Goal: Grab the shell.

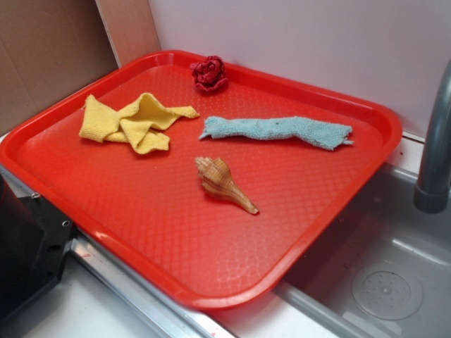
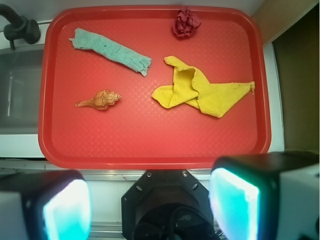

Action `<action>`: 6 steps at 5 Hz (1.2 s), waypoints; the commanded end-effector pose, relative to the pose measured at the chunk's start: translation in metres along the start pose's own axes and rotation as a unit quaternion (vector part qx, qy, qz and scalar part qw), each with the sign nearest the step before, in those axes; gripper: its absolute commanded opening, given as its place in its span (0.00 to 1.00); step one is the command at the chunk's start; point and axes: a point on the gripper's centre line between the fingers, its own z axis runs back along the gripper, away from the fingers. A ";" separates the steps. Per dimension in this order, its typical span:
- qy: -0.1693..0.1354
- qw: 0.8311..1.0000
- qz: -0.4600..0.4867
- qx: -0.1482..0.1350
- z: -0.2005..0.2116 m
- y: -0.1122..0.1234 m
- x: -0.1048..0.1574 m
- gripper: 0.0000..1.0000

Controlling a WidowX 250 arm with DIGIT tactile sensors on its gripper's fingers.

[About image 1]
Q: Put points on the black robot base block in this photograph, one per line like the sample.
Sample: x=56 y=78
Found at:
x=35 y=241

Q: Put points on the brown spiral sea shell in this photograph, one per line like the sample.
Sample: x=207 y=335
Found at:
x=217 y=181

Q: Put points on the dark red crumpled cloth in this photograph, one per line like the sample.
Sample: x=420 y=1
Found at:
x=210 y=74

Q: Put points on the yellow crumpled cloth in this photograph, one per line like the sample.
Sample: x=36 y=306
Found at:
x=140 y=124

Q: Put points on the light blue rolled cloth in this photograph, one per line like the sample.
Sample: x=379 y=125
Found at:
x=323 y=135

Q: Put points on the grey toy sink basin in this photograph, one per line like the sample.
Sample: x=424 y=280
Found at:
x=381 y=269

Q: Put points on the grey metal faucet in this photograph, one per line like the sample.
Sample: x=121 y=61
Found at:
x=433 y=184

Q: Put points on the brown cardboard panel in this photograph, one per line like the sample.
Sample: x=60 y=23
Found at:
x=49 y=50

